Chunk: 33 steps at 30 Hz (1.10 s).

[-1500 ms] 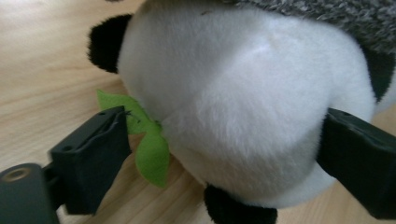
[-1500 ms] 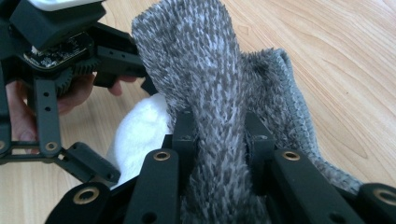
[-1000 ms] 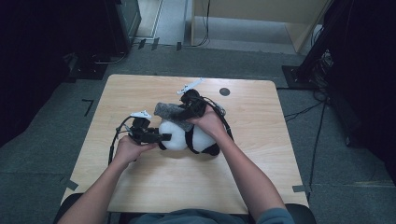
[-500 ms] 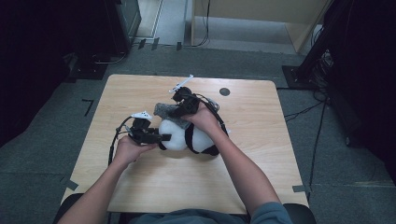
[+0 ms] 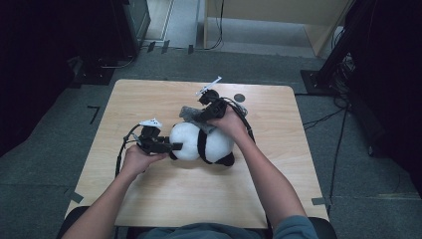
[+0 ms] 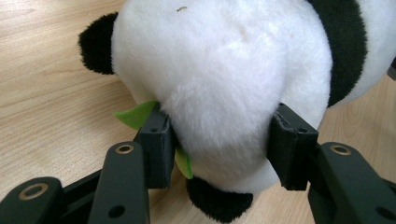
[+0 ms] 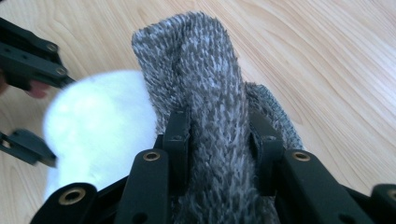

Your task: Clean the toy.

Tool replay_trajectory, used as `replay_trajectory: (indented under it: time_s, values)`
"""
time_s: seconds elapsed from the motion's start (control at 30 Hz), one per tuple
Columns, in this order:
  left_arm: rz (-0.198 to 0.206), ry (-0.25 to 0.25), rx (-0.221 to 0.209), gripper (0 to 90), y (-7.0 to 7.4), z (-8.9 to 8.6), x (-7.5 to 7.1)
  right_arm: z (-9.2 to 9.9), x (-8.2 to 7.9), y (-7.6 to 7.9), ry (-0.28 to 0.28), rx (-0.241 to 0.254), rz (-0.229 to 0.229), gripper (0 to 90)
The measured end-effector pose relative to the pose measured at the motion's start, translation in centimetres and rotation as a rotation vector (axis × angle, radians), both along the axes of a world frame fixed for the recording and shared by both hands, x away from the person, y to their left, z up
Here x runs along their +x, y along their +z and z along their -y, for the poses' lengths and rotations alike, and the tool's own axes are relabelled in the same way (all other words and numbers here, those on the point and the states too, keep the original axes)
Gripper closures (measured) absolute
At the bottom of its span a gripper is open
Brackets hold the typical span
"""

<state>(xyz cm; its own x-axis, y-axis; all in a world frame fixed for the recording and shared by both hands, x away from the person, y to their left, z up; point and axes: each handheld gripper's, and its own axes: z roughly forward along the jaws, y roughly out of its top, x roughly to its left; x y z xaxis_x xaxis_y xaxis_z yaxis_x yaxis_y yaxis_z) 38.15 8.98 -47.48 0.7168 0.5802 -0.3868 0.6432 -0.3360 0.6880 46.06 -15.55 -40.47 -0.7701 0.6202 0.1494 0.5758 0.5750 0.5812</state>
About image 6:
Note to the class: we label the panda plush toy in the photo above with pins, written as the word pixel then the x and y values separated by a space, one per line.
pixel 224 77

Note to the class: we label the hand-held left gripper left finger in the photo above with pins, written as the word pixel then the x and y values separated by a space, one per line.
pixel 157 149

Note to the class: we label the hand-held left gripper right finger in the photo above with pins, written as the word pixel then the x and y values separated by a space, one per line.
pixel 292 152

